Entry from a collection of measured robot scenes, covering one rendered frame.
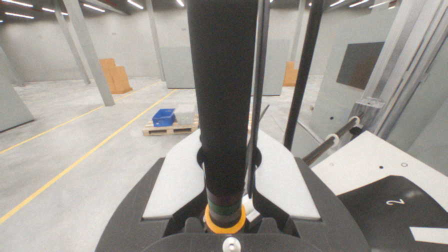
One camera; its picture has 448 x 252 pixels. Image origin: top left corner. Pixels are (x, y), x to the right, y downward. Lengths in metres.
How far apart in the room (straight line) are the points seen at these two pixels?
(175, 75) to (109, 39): 8.80
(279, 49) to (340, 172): 5.50
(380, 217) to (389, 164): 0.27
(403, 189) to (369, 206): 0.05
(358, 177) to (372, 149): 0.09
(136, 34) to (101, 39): 3.06
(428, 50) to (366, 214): 0.69
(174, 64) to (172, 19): 6.02
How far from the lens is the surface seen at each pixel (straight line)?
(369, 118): 0.65
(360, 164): 0.54
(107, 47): 15.62
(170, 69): 7.61
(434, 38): 0.86
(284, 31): 13.08
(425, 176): 0.51
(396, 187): 0.32
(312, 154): 0.30
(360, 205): 0.29
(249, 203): 0.20
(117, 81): 8.34
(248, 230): 0.21
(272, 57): 5.79
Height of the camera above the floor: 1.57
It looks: 28 degrees down
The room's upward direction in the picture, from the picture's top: 1 degrees counter-clockwise
